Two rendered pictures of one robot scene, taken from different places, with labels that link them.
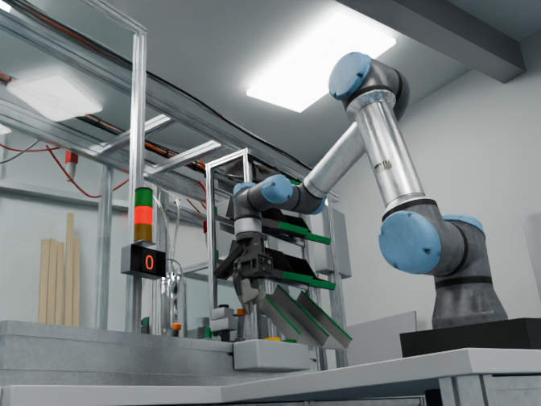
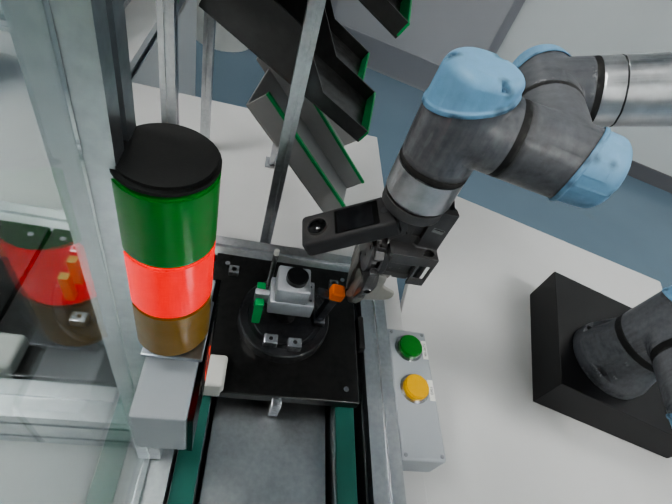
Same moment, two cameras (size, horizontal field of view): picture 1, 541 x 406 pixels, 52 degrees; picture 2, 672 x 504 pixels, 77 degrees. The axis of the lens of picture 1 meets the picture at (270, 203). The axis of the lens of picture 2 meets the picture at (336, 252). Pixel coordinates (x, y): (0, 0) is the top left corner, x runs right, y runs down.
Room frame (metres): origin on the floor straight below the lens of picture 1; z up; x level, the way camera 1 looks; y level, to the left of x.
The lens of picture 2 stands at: (1.28, 0.41, 1.55)
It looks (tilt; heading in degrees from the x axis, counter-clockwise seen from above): 47 degrees down; 308
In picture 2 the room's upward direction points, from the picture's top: 22 degrees clockwise
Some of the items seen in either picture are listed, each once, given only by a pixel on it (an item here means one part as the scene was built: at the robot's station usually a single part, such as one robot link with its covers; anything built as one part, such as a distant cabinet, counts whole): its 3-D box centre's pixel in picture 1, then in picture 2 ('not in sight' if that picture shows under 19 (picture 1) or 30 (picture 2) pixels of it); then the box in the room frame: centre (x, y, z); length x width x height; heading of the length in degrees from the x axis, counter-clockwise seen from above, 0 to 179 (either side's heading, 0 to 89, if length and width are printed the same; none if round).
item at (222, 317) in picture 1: (220, 318); (286, 288); (1.53, 0.16, 1.06); 0.08 x 0.04 x 0.07; 56
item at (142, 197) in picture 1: (143, 200); (168, 201); (1.44, 0.35, 1.39); 0.05 x 0.05 x 0.05
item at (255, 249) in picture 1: (252, 257); (402, 232); (1.47, 0.06, 1.21); 0.09 x 0.08 x 0.12; 56
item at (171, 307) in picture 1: (171, 300); not in sight; (2.47, 0.47, 1.32); 0.14 x 0.14 x 0.38
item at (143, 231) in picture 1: (142, 234); (172, 306); (1.44, 0.35, 1.29); 0.05 x 0.05 x 0.05
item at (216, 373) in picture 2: not in sight; (207, 374); (1.50, 0.28, 0.97); 0.05 x 0.05 x 0.04; 56
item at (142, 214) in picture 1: (142, 217); (170, 261); (1.44, 0.35, 1.34); 0.05 x 0.05 x 0.05
